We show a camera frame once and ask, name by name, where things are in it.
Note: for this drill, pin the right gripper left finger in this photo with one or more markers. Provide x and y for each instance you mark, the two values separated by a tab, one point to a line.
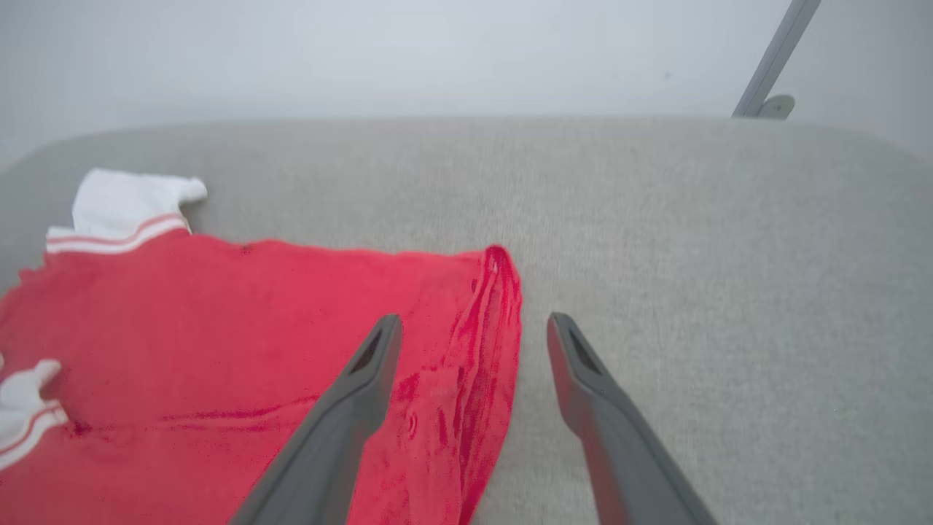
328	445

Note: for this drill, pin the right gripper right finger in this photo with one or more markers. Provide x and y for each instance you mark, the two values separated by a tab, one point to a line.
619	445

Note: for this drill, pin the red and white shirt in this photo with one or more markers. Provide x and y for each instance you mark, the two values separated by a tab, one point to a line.
219	350

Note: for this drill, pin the grey fabric sofa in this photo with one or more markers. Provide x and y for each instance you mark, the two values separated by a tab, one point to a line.
692	255

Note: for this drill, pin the grey metal pole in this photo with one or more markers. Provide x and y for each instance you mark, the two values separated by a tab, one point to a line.
776	55

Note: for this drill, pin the grey round pole bracket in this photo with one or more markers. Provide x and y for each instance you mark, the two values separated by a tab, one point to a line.
778	107

